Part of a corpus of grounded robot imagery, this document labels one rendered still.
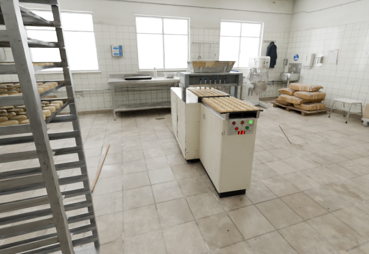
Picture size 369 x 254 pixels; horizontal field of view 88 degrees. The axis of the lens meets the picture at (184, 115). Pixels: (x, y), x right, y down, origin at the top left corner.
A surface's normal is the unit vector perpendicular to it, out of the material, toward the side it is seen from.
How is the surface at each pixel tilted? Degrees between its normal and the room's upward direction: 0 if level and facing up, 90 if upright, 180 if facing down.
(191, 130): 90
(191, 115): 90
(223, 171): 90
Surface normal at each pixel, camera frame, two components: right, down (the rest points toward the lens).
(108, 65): 0.30, 0.27
